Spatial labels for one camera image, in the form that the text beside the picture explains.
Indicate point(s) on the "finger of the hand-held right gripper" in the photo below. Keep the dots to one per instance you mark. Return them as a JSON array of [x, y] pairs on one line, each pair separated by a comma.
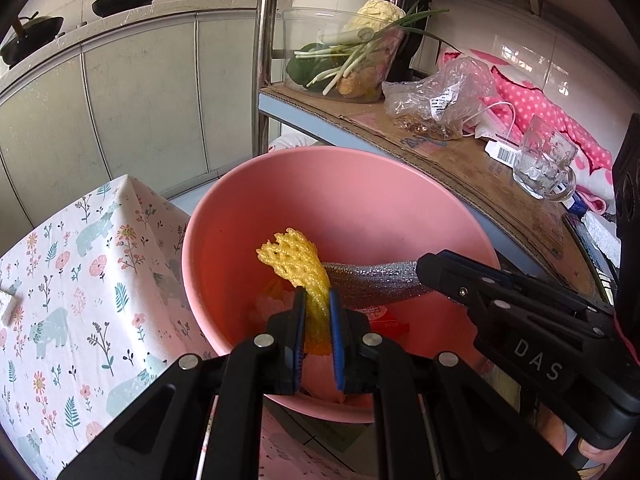
[[525, 287], [450, 285]]

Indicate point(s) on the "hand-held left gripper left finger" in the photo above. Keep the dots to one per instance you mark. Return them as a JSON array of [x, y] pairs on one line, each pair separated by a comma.
[[300, 332]]

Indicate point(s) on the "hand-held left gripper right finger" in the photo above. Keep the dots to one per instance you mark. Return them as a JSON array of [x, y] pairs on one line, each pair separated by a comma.
[[336, 342]]

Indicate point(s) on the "yellow foam fruit net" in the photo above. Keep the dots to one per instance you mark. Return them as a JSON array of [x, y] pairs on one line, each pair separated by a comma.
[[295, 260]]

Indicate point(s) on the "silver scouring cloth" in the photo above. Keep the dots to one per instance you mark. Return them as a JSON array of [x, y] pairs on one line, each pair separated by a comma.
[[375, 280]]

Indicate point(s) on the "pink plastic basin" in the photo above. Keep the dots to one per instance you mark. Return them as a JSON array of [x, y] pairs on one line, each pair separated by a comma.
[[350, 200]]

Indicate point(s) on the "person's right hand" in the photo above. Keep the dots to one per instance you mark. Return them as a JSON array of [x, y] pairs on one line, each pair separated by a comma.
[[597, 465]]

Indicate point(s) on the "red snack wrapper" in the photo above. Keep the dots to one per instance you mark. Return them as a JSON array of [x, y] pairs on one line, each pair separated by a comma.
[[387, 322]]

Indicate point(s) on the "brown cardboard sheet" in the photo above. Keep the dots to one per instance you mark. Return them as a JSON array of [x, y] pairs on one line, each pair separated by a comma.
[[450, 170]]

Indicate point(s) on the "glass mug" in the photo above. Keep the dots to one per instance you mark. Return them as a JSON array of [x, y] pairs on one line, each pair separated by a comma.
[[542, 160]]

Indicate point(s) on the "white labelled packet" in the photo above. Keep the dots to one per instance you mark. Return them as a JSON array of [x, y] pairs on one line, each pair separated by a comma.
[[502, 151]]

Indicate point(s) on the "pink polka dot cloth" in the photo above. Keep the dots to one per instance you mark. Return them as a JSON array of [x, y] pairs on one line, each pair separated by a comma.
[[540, 105]]

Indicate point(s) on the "clear plastic bag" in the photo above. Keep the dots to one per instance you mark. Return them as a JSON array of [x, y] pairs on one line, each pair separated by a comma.
[[440, 95]]

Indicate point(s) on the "ginger root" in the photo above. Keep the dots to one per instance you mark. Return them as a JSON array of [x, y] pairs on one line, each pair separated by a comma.
[[357, 82]]

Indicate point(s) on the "floral tablecloth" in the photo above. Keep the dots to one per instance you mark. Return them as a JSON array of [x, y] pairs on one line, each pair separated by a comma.
[[75, 260]]

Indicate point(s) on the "black blender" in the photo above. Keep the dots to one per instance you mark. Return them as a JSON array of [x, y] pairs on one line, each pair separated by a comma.
[[415, 50]]

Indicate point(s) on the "clear vegetable container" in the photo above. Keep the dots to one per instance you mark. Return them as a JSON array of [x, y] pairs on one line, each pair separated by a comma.
[[350, 60]]

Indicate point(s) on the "green pepper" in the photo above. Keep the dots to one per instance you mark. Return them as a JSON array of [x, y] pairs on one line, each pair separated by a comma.
[[302, 72]]

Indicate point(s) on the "metal storage rack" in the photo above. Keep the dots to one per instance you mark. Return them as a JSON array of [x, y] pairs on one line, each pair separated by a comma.
[[265, 60]]

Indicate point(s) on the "pale cabbage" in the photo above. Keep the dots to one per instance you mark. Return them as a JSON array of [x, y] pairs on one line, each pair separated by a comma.
[[375, 15]]

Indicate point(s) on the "pale green kitchen cabinet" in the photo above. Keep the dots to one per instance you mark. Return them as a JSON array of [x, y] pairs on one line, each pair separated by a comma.
[[140, 100]]

